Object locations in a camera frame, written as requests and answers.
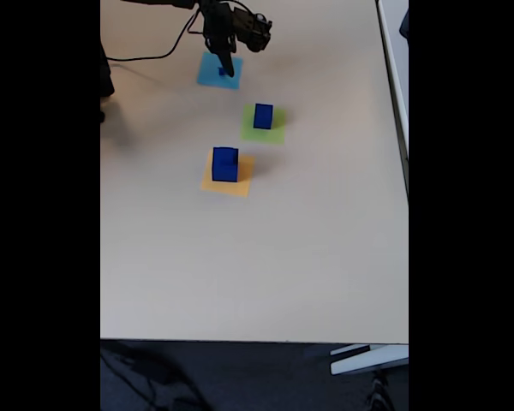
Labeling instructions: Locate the orange paper square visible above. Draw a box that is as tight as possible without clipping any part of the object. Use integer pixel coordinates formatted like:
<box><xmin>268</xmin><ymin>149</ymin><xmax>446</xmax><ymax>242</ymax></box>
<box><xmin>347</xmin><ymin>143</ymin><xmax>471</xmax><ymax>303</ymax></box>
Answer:
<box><xmin>200</xmin><ymin>149</ymin><xmax>256</xmax><ymax>199</ymax></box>

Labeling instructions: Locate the green paper square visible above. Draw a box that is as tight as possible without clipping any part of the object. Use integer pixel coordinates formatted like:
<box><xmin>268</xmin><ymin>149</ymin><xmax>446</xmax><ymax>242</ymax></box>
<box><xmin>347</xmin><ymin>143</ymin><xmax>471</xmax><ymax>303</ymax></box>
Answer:
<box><xmin>238</xmin><ymin>104</ymin><xmax>287</xmax><ymax>146</ymax></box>

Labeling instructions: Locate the black camera cable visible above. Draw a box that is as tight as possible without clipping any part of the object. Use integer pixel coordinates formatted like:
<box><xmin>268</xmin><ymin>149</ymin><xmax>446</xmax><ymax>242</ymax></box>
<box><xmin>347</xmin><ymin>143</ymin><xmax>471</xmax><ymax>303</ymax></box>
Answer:
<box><xmin>105</xmin><ymin>0</ymin><xmax>260</xmax><ymax>63</ymax></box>

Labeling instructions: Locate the black camera box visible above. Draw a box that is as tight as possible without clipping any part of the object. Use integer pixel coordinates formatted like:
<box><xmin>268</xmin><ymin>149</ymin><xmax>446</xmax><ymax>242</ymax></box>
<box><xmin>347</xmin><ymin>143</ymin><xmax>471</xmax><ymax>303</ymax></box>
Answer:
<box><xmin>233</xmin><ymin>7</ymin><xmax>273</xmax><ymax>54</ymax></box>

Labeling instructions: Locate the white table foot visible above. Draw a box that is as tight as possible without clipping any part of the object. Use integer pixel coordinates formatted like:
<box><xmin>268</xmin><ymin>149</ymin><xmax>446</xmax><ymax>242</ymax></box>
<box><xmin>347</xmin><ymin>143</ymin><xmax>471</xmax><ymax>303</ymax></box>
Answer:
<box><xmin>329</xmin><ymin>343</ymin><xmax>409</xmax><ymax>377</ymax></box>

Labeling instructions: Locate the largest blue cube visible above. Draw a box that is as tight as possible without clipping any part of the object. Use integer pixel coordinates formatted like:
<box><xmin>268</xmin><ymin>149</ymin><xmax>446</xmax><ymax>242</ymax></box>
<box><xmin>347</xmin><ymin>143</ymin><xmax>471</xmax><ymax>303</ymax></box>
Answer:
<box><xmin>211</xmin><ymin>146</ymin><xmax>240</xmax><ymax>183</ymax></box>

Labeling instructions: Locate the medium blue cube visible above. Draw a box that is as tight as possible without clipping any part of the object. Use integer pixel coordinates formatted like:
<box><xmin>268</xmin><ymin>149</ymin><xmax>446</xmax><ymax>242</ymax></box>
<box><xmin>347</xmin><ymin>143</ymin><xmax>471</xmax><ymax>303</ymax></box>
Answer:
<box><xmin>253</xmin><ymin>103</ymin><xmax>274</xmax><ymax>130</ymax></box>

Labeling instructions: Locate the blue paper square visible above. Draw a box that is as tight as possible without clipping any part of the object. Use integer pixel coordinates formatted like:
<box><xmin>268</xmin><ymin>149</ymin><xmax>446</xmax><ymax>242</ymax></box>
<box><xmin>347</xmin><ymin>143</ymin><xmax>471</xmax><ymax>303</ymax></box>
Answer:
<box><xmin>196</xmin><ymin>51</ymin><xmax>244</xmax><ymax>90</ymax></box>

